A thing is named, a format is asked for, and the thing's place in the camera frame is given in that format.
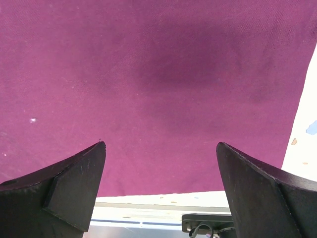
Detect aluminium mounting rail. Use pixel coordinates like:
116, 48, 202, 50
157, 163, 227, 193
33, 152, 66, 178
87, 202, 231, 238

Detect purple surgical cloth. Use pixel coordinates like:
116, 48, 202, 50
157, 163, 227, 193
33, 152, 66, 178
0, 0, 317, 196

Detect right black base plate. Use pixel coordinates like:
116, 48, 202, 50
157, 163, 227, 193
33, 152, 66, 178
182, 213, 237, 238

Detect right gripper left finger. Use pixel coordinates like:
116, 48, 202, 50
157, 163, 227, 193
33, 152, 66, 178
0, 141, 106, 238

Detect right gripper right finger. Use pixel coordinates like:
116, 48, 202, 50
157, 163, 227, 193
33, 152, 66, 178
216, 142, 317, 238

